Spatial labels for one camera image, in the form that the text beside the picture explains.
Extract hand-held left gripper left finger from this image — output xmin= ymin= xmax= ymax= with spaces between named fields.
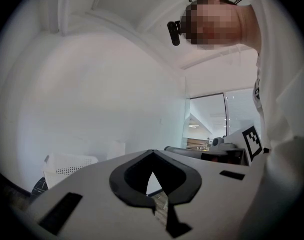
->
xmin=24 ymin=148 xmax=173 ymax=240

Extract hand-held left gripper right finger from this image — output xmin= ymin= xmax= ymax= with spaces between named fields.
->
xmin=153 ymin=148 xmax=265 ymax=240

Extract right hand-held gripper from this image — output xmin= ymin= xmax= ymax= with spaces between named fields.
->
xmin=163 ymin=125 xmax=265 ymax=167

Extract white perforated plastic basket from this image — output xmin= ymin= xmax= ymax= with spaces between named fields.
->
xmin=42 ymin=152 xmax=99 ymax=190

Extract person's white shirt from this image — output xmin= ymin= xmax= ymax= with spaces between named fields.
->
xmin=250 ymin=0 xmax=304 ymax=155

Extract person's head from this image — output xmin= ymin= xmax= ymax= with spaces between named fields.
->
xmin=180 ymin=0 xmax=264 ymax=52

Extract black head-worn camera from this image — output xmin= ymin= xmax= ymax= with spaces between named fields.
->
xmin=167 ymin=20 xmax=184 ymax=47

